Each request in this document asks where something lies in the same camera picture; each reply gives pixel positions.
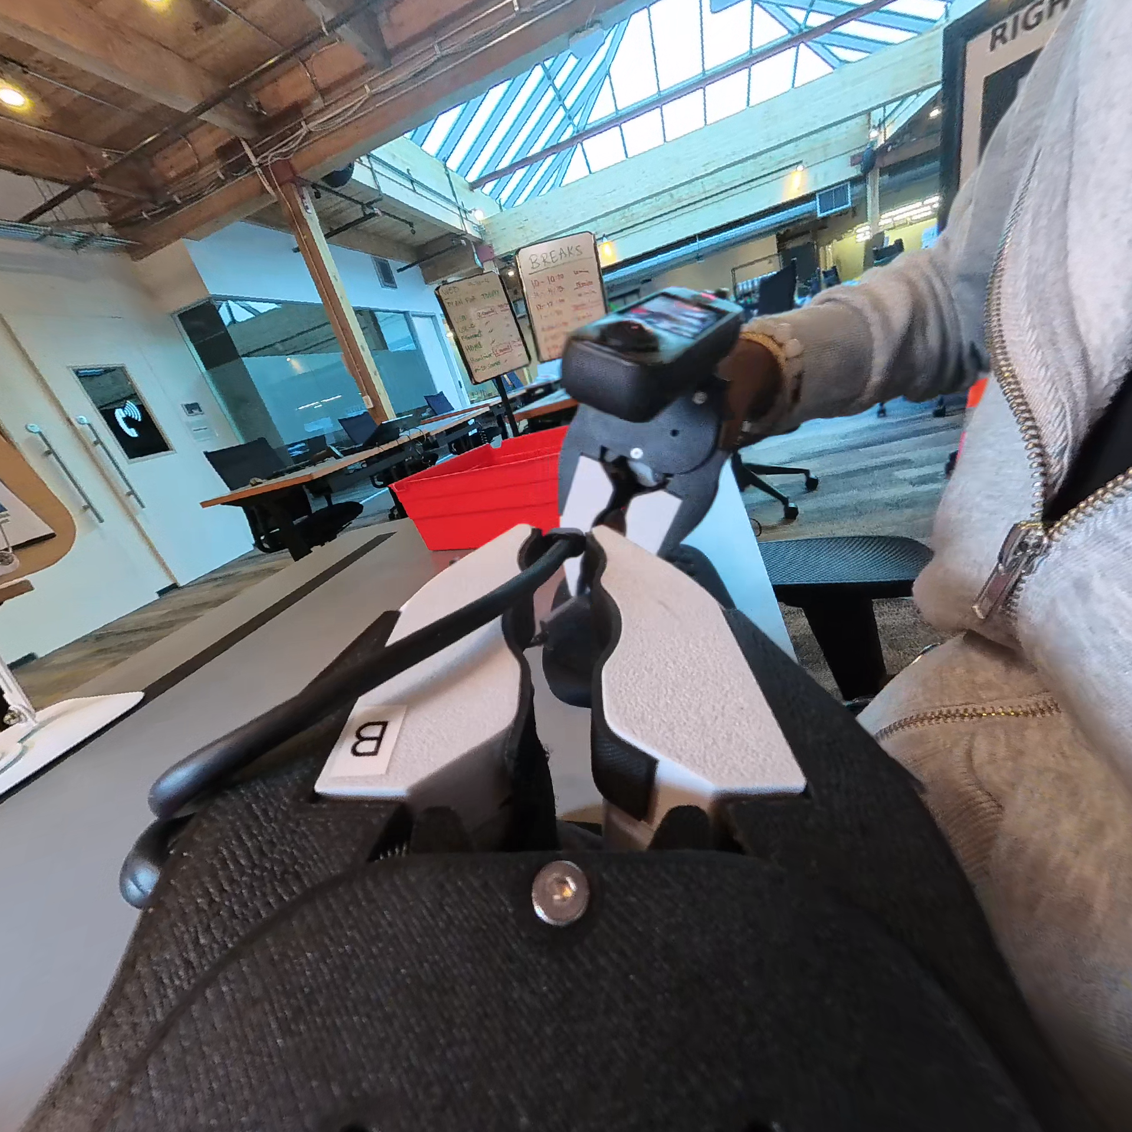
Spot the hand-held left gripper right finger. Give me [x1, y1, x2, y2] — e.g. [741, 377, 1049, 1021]
[587, 525, 808, 848]

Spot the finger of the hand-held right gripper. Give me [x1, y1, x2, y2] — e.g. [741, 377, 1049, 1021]
[554, 451, 622, 613]
[621, 486, 688, 558]

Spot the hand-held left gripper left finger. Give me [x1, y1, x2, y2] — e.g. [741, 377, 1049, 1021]
[314, 525, 536, 837]

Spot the black usb cable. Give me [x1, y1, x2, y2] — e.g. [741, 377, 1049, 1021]
[118, 528, 591, 912]

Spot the large red plastic bin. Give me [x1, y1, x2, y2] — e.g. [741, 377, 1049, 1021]
[389, 424, 570, 555]

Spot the person's right forearm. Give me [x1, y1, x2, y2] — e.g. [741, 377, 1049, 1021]
[752, 234, 997, 427]

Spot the person's right hand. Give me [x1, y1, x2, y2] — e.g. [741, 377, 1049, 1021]
[718, 322, 801, 454]

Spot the tall handwritten whiteboard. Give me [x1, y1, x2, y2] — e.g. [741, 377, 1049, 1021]
[514, 230, 610, 365]

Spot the black swivel chair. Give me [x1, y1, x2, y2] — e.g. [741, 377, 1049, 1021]
[202, 437, 365, 561]
[729, 449, 820, 523]

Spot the small handwritten whiteboard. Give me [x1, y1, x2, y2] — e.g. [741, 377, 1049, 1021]
[434, 269, 533, 443]

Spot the black mesh seat chair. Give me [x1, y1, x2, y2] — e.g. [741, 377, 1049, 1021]
[757, 534, 935, 705]

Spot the wooden office desk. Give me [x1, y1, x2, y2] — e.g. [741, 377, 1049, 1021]
[200, 401, 500, 536]

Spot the white poster stand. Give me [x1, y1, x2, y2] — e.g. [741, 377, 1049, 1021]
[0, 652, 145, 799]

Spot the glass door with phone sign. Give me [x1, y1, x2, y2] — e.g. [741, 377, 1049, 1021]
[68, 361, 178, 463]

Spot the curved wooden partition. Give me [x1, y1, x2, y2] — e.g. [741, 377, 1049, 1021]
[0, 431, 79, 604]

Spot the black framed printed sign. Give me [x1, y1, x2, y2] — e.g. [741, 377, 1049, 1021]
[939, 0, 1072, 193]

